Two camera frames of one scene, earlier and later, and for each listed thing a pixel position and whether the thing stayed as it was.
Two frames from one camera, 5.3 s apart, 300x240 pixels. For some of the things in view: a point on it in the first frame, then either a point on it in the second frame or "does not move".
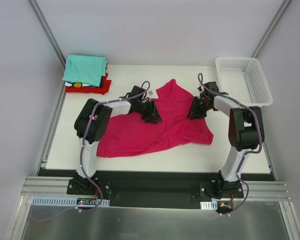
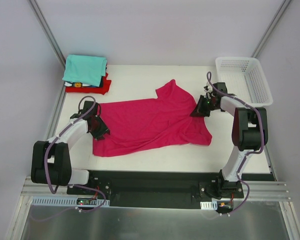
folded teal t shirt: x=86 y=70 does not move
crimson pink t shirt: x=131 y=136 does not move
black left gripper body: x=149 y=110 to x=100 y=128
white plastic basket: x=242 y=79 does not move
